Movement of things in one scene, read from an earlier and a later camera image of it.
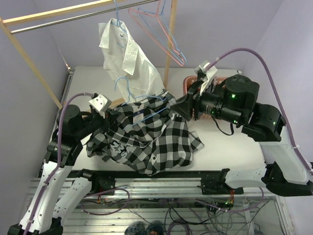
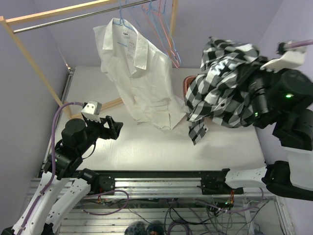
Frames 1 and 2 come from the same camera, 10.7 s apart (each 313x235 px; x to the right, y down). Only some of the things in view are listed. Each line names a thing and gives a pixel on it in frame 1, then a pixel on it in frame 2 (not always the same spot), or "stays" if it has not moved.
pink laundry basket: x=188 y=80 stays
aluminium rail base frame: x=171 y=203 stays
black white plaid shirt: x=145 y=135 -> x=221 y=92
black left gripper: x=104 y=119 stays
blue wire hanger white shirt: x=118 y=22 -> x=121 y=18
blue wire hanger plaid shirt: x=130 y=95 -> x=146 y=12
